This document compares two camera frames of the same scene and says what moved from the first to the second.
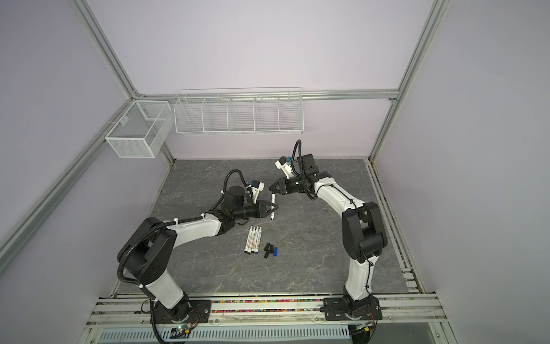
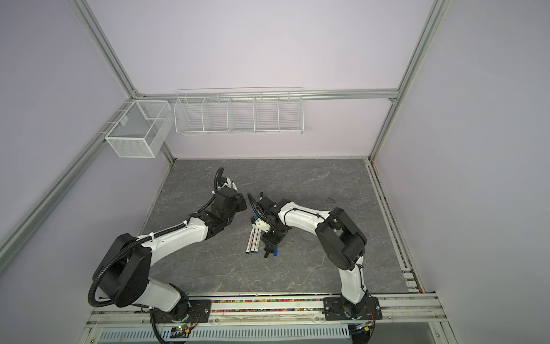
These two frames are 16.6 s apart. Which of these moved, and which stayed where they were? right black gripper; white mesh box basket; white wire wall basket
Moved: right black gripper
Stayed: white mesh box basket; white wire wall basket
